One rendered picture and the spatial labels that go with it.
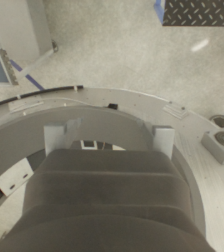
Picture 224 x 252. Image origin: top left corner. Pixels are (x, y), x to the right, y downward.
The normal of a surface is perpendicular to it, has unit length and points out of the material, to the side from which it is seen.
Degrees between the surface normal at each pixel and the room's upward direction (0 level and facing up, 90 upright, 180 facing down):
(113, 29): 0
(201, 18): 0
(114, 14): 0
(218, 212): 90
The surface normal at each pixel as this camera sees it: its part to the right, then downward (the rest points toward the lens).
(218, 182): -0.03, -0.77
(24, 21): -0.12, 0.64
